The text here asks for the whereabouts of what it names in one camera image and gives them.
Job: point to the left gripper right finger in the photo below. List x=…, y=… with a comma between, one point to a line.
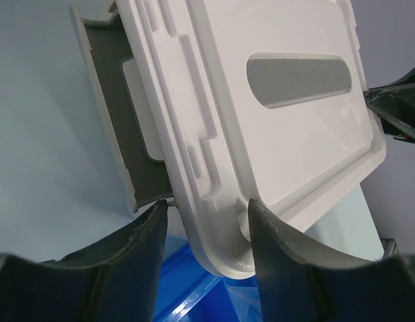
x=301, y=279

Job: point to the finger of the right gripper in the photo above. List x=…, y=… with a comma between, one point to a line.
x=394, y=104

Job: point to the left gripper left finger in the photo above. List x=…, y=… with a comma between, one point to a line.
x=113, y=279

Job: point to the white plastic bin lid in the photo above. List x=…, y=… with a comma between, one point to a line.
x=254, y=127

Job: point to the blue divided plastic tray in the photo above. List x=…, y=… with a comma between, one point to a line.
x=187, y=292

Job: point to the beige plastic storage bin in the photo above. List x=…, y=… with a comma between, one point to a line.
x=120, y=110

